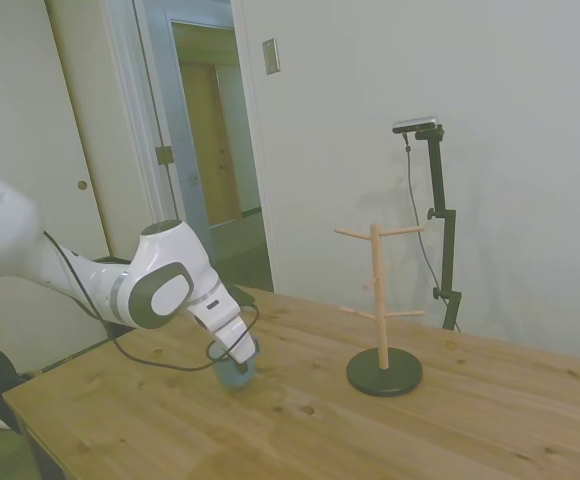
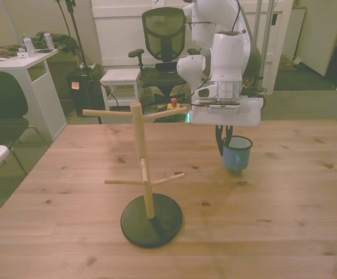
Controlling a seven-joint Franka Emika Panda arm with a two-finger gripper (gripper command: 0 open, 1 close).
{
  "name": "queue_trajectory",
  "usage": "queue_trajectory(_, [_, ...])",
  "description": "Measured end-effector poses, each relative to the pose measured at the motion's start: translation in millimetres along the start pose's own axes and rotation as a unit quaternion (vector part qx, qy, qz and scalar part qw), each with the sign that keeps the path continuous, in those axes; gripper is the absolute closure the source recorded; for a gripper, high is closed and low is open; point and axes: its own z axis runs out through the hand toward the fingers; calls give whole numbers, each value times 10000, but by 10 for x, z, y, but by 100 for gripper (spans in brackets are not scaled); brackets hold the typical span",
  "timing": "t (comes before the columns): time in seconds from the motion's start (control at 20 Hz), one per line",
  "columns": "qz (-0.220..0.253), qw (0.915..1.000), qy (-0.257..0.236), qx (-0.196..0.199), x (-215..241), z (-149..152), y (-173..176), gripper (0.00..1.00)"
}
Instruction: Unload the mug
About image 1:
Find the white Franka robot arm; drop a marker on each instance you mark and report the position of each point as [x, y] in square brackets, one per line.
[165, 265]

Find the black camera stand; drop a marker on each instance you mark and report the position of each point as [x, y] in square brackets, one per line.
[449, 250]

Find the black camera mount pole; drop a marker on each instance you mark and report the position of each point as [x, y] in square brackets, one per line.
[410, 185]

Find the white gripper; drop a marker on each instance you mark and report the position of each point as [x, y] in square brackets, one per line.
[225, 325]

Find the grey stereo camera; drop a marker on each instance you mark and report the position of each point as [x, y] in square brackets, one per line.
[416, 124]

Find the blue ceramic mug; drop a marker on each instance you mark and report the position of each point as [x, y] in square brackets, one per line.
[230, 378]

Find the grey open door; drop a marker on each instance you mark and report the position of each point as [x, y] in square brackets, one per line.
[170, 125]

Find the white closet door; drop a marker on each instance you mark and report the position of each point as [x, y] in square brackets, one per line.
[65, 150]

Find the brass door hinge plate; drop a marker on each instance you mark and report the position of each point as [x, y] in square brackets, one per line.
[164, 155]

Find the metal wall plate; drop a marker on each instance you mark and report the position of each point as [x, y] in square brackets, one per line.
[270, 57]

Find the wooden mug tree black base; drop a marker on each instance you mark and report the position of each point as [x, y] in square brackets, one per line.
[382, 300]

